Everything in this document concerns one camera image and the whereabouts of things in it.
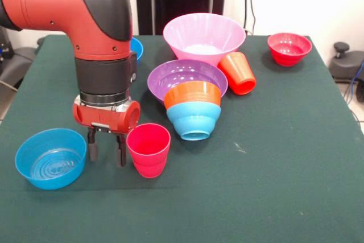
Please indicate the large pink bowl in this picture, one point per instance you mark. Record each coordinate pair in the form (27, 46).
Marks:
(204, 35)

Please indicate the grey black equipment base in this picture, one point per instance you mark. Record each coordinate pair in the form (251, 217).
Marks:
(17, 63)
(345, 63)

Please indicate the ribbed cyan bowl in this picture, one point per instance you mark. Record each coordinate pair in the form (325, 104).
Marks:
(193, 120)

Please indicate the red cup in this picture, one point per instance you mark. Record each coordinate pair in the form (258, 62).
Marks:
(241, 79)

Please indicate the wide purple bowl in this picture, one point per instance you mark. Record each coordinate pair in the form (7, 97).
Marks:
(170, 72)

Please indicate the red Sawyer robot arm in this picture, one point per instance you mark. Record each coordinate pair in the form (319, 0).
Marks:
(71, 12)

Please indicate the flat-bottomed blue bowl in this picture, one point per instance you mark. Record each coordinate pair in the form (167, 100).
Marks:
(51, 181)

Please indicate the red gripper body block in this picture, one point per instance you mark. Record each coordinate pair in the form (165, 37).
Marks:
(105, 117)

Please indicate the small crimson bowl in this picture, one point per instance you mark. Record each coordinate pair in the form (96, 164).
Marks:
(288, 58)

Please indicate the ribbed pink-red cup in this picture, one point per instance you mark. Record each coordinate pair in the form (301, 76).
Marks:
(149, 157)

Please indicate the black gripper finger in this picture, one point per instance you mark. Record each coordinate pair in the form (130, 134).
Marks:
(120, 152)
(92, 146)

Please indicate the dark green table cloth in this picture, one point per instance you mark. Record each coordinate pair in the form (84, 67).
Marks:
(182, 211)

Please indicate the deep blue bowl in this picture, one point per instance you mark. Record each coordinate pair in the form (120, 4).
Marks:
(138, 49)

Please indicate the orange bowl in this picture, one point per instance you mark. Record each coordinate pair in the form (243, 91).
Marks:
(193, 95)

